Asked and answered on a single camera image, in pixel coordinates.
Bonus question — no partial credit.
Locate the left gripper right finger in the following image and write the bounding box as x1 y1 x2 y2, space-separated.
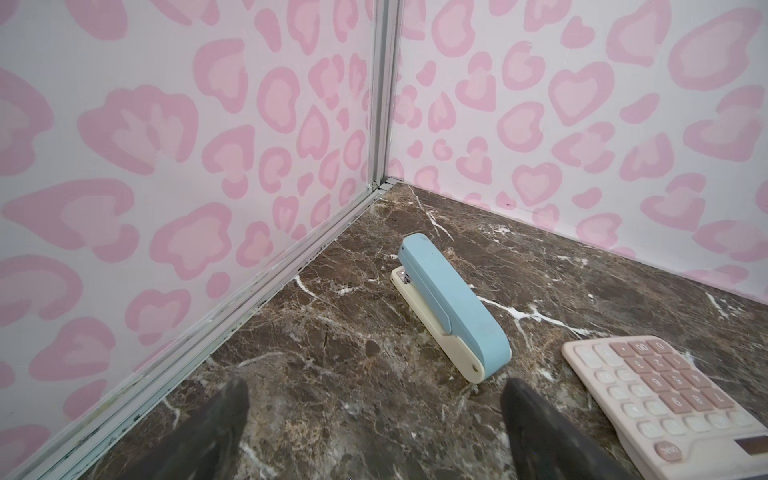
500 377 636 480

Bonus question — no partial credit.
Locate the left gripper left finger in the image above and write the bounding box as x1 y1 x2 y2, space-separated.
121 378 250 480

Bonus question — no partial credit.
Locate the grey blue stapler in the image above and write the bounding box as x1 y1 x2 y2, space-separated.
391 233 512 384

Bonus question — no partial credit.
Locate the pink calculator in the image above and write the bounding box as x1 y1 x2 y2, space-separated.
561 335 768 480

